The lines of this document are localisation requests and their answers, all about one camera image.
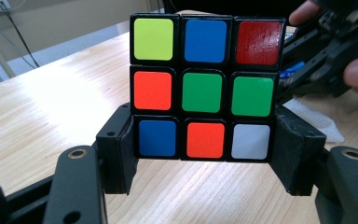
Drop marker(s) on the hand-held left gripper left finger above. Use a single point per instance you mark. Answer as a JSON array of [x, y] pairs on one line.
[[116, 152]]

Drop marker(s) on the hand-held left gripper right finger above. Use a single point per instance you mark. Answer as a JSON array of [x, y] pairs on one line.
[[298, 155]]

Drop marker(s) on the blue wet wipes pack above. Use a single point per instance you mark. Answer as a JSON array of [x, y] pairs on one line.
[[292, 69]]

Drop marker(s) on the white wet wipe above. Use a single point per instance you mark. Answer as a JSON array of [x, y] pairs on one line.
[[317, 121]]

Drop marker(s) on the multicoloured puzzle cube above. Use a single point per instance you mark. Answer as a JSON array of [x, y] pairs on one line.
[[202, 90]]

